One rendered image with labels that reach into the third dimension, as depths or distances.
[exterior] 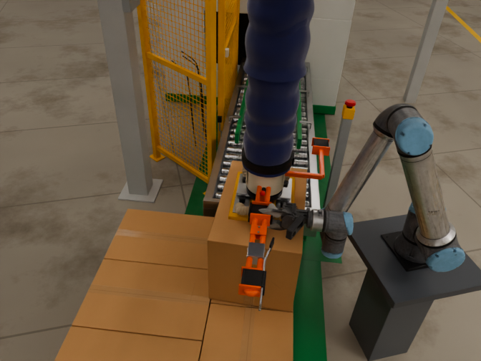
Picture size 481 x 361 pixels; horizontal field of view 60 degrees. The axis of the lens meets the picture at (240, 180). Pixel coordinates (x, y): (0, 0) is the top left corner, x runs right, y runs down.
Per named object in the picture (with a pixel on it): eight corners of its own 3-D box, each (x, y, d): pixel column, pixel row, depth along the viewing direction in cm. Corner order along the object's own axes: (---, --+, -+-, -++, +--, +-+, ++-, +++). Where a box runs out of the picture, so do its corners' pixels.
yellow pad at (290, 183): (275, 177, 211) (275, 170, 208) (294, 180, 210) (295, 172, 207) (270, 223, 184) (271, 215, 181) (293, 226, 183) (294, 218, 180)
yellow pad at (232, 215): (237, 174, 212) (237, 166, 209) (257, 175, 211) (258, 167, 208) (227, 219, 185) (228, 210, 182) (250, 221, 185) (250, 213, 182)
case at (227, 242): (230, 215, 246) (232, 160, 222) (298, 224, 242) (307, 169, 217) (208, 299, 199) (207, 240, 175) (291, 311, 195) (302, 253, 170)
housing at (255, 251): (247, 249, 158) (248, 241, 155) (265, 251, 157) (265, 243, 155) (245, 263, 152) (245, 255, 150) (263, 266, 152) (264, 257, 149)
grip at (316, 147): (311, 145, 216) (312, 137, 213) (328, 147, 216) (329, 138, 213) (311, 154, 210) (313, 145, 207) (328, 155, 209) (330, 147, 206)
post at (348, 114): (319, 218, 329) (343, 104, 268) (328, 218, 329) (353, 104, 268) (320, 223, 324) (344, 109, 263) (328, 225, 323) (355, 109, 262)
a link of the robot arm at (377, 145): (388, 88, 155) (309, 218, 192) (398, 102, 145) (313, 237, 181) (414, 97, 157) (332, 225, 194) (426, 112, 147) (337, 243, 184)
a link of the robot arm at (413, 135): (452, 241, 185) (420, 97, 145) (470, 270, 170) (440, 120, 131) (417, 251, 188) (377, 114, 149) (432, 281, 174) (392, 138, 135)
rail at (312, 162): (302, 79, 441) (304, 61, 429) (307, 79, 440) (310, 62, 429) (307, 232, 258) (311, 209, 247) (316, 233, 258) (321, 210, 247)
